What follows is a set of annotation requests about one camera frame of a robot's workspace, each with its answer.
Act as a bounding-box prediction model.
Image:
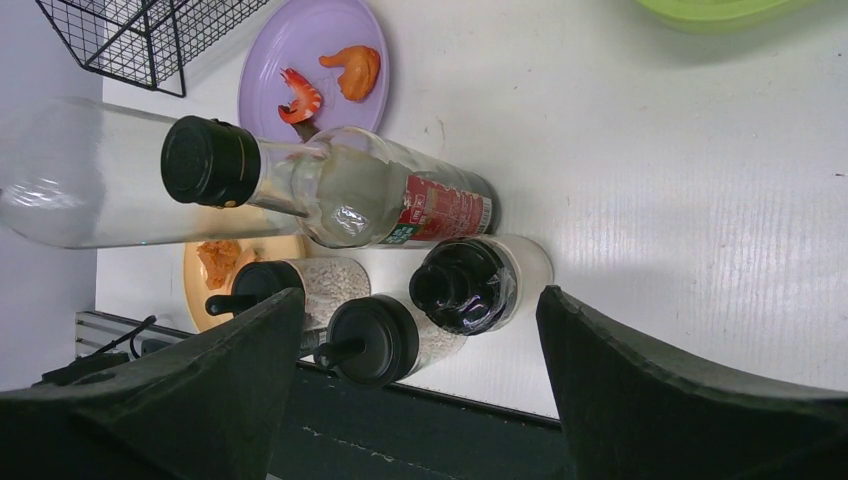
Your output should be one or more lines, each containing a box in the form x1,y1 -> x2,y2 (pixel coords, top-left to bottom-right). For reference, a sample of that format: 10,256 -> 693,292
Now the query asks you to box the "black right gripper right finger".
536,285 -> 847,479

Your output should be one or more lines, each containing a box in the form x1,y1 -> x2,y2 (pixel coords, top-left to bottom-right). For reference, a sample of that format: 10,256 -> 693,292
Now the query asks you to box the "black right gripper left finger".
1,288 -> 305,479

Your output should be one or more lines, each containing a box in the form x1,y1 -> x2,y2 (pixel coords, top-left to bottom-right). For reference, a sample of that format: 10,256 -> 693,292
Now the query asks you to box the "clear glass oil bottle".
1,97 -> 299,249

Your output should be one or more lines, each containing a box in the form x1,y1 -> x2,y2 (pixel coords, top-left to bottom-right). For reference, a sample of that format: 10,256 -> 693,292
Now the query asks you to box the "fried chicken piece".
196,240 -> 242,290

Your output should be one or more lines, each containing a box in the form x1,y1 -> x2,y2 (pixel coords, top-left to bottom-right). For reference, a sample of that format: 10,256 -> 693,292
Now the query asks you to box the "black lid spice jar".
205,257 -> 371,330

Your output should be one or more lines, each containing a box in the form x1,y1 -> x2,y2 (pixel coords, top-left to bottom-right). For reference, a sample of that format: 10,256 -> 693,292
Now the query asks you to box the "orange plate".
183,235 -> 306,332

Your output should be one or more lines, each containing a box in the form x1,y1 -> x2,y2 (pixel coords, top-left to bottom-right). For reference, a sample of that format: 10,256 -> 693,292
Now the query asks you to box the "black lid seasoning jar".
313,292 -> 467,388

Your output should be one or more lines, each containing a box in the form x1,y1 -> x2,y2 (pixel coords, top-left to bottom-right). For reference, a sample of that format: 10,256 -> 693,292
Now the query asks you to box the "glossy lid spice jar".
408,235 -> 554,336

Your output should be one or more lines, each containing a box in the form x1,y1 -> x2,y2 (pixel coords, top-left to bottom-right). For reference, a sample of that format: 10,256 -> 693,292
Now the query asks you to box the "red label sauce bottle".
160,116 -> 501,249

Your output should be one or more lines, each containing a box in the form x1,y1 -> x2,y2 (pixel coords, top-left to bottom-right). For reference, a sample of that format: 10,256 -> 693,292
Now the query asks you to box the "orange shrimp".
278,68 -> 323,125

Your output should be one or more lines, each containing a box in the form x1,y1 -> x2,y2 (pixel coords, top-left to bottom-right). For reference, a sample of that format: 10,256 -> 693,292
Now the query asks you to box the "orange chicken drumstick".
319,45 -> 381,102

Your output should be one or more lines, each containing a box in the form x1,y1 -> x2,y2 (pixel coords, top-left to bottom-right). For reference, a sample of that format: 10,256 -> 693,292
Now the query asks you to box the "purple plate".
237,1 -> 390,142

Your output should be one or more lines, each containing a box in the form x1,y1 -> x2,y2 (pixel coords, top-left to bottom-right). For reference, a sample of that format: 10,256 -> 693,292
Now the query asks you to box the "green plastic tub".
637,0 -> 813,35

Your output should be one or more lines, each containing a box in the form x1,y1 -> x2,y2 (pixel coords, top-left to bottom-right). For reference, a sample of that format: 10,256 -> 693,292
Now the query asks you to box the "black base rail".
39,311 -> 571,480

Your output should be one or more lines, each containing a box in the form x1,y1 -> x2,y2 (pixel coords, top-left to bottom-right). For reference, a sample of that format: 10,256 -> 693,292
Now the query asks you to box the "black wire rack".
36,0 -> 267,98

